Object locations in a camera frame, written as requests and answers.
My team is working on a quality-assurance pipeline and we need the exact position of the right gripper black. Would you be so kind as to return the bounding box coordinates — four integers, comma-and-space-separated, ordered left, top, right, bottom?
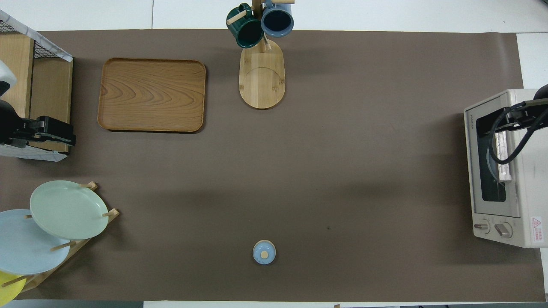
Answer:
509, 105, 548, 131

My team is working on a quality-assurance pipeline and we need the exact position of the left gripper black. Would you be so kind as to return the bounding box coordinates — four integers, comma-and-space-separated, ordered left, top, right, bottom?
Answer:
0, 99, 76, 148

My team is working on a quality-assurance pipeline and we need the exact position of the beige toaster oven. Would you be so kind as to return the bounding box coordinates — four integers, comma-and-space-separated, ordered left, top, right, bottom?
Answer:
464, 89, 548, 249

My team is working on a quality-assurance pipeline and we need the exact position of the wooden two-tier shelf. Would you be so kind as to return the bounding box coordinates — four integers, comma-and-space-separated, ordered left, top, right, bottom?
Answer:
0, 33, 73, 153

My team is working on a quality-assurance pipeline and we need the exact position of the pale green plate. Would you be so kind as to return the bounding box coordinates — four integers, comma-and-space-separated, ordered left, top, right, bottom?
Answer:
30, 180, 109, 240

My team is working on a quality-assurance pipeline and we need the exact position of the white checked cloth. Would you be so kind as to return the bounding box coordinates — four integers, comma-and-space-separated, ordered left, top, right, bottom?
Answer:
0, 11, 73, 162

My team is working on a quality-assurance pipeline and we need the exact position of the rectangular wooden tray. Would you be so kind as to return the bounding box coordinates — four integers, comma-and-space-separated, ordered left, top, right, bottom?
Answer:
97, 58, 207, 133

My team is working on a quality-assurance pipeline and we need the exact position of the wooden plate rack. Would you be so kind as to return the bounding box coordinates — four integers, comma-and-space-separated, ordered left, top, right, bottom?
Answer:
0, 182, 119, 293

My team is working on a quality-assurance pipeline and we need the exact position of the large light blue plate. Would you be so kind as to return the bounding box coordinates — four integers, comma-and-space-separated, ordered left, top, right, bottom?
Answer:
0, 209, 71, 275

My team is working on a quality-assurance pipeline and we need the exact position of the yellow plate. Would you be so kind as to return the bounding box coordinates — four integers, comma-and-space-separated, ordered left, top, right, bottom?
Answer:
0, 270, 27, 307

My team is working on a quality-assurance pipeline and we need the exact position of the wooden mug tree stand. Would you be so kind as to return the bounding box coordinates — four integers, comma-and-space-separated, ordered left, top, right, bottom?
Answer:
226, 0, 296, 110

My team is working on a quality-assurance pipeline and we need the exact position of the dark green mug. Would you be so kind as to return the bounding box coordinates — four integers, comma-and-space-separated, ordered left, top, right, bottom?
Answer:
226, 3, 265, 49

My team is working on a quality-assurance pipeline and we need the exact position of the brown table mat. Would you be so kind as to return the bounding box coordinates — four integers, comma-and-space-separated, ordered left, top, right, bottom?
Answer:
0, 29, 546, 302

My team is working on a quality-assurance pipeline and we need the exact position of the blue mug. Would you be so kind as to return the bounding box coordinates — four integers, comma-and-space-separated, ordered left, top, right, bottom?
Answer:
260, 0, 295, 38

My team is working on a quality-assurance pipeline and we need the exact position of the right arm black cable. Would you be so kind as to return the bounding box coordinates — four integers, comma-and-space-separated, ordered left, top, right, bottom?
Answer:
488, 99, 548, 165

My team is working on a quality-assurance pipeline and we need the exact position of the black wire basket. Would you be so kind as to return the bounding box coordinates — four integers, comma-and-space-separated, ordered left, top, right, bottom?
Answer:
0, 19, 48, 59

